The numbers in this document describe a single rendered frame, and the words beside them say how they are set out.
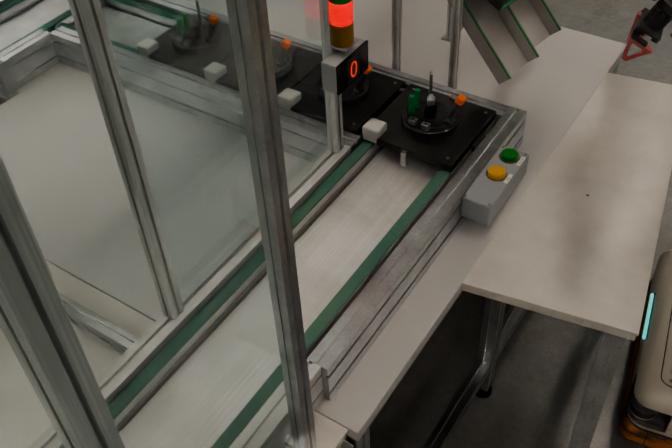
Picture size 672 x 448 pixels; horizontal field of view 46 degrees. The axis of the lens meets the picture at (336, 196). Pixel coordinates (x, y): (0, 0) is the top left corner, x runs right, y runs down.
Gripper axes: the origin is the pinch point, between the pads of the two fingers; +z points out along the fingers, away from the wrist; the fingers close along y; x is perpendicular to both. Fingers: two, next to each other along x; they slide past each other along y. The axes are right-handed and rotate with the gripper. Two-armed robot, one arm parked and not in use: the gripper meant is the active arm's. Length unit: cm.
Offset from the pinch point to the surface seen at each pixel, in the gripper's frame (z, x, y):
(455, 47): 29.1, 14.7, 9.3
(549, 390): 32, 130, 13
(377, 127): 32, 21, 39
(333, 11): 19, -13, 50
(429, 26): 66, 21, -22
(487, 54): 22.5, 18.4, 6.2
